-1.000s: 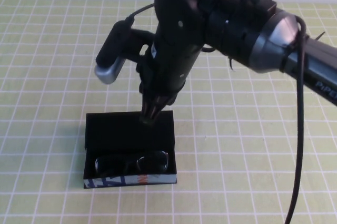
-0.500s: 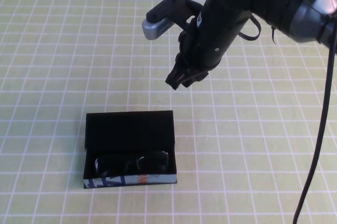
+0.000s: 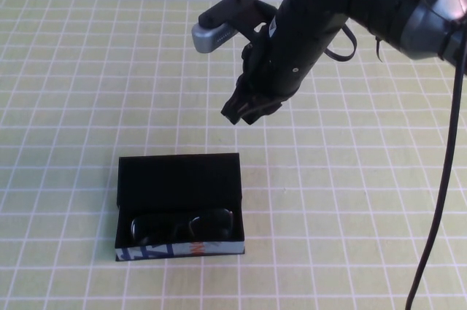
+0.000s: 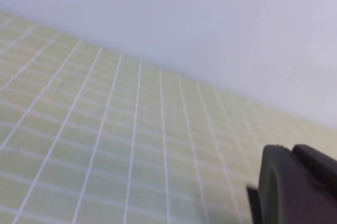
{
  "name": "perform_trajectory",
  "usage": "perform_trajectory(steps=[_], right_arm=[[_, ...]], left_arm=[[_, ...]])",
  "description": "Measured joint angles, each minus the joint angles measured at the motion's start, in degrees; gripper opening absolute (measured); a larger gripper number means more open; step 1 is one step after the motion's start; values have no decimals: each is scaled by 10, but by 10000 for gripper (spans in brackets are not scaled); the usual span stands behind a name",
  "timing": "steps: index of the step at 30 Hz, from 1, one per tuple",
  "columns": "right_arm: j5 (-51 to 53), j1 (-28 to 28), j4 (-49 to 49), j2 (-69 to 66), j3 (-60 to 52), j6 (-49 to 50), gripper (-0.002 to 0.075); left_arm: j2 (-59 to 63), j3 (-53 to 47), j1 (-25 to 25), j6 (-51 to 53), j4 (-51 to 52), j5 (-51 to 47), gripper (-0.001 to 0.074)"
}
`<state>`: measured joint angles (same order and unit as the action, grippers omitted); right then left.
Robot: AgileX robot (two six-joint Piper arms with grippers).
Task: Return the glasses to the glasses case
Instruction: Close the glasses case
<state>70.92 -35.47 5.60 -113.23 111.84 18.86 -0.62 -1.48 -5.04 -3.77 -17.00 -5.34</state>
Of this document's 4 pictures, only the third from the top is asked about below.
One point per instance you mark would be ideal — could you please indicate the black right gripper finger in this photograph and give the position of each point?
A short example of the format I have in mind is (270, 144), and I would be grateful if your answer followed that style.
(233, 109)
(261, 109)

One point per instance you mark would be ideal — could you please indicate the black printed glasses case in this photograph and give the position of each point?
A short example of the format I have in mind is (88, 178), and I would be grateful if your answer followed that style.
(178, 182)

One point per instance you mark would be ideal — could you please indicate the black framed glasses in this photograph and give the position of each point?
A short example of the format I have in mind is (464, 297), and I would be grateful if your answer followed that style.
(215, 220)

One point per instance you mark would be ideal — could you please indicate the green white checked tablecloth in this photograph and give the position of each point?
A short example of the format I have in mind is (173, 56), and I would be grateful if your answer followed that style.
(109, 105)

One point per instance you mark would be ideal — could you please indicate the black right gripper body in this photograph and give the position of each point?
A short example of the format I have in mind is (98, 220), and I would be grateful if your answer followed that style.
(292, 54)

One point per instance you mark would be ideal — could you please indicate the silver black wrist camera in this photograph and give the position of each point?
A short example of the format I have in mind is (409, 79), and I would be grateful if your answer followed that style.
(211, 36)

